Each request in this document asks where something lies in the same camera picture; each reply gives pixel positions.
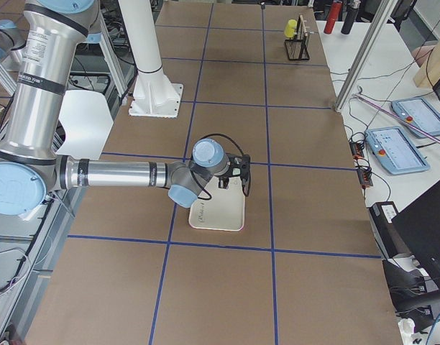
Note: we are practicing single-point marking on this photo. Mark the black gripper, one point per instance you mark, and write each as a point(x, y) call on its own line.
point(224, 178)

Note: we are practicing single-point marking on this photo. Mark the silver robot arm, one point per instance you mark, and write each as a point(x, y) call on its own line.
point(12, 45)
point(29, 166)

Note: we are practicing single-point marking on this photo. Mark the white rabbit serving tray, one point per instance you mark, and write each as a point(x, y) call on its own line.
point(224, 211)

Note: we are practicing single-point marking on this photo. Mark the yellow plastic cup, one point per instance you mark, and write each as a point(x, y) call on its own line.
point(290, 28)

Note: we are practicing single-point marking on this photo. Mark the lower blue teach pendant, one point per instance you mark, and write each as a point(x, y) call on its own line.
point(395, 151)

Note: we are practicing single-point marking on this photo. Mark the blue teach pendant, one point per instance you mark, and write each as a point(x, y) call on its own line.
point(419, 113)
point(395, 151)

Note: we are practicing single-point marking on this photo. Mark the white paper sheet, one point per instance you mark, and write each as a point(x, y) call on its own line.
point(87, 121)

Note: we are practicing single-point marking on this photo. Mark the black computer box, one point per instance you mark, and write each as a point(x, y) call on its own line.
point(388, 240)

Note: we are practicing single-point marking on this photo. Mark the red bottle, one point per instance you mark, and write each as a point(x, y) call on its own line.
point(334, 12)

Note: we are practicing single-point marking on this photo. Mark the upper blue teach pendant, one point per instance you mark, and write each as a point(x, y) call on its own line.
point(419, 113)

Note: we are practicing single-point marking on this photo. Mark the black bottle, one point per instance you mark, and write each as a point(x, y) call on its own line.
point(352, 12)

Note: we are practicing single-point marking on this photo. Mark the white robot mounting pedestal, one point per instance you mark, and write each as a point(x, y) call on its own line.
point(154, 95)

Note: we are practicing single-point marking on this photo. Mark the black wire cup rack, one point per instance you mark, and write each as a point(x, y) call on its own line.
point(297, 48)

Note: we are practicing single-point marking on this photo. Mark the aluminium frame post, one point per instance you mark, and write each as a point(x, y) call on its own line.
point(383, 13)

